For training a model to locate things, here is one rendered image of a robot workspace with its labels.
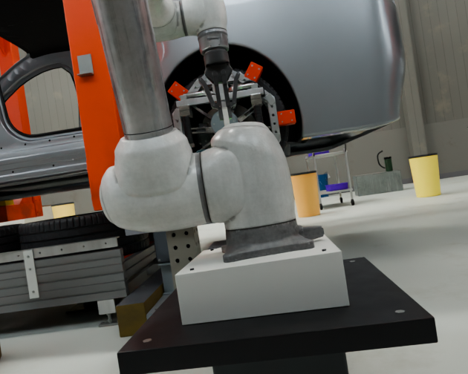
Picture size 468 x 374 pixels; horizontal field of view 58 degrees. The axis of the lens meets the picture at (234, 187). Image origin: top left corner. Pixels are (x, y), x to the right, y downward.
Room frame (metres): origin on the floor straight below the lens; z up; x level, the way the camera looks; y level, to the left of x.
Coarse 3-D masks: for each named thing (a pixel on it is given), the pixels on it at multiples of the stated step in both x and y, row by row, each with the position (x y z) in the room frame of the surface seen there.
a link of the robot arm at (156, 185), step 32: (96, 0) 0.75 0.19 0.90; (128, 0) 0.75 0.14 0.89; (128, 32) 0.76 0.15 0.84; (128, 64) 0.77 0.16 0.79; (128, 96) 0.79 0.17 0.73; (160, 96) 0.82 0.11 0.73; (128, 128) 0.82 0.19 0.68; (160, 128) 0.82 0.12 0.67; (128, 160) 0.81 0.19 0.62; (160, 160) 0.81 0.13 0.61; (192, 160) 0.86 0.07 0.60; (128, 192) 0.82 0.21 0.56; (160, 192) 0.82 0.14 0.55; (192, 192) 0.83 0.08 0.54; (128, 224) 0.86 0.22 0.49; (160, 224) 0.85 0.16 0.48; (192, 224) 0.87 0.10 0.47
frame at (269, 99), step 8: (240, 72) 2.18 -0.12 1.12; (208, 80) 2.19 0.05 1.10; (232, 80) 2.19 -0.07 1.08; (240, 80) 2.18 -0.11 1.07; (192, 88) 2.20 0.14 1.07; (200, 88) 2.21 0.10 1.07; (248, 88) 2.22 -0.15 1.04; (264, 96) 2.18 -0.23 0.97; (272, 96) 2.17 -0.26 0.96; (272, 104) 2.17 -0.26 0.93; (176, 112) 2.20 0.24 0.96; (272, 112) 2.17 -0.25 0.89; (176, 120) 2.21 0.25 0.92; (272, 120) 2.17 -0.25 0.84; (272, 128) 2.18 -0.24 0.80; (280, 136) 2.17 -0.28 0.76
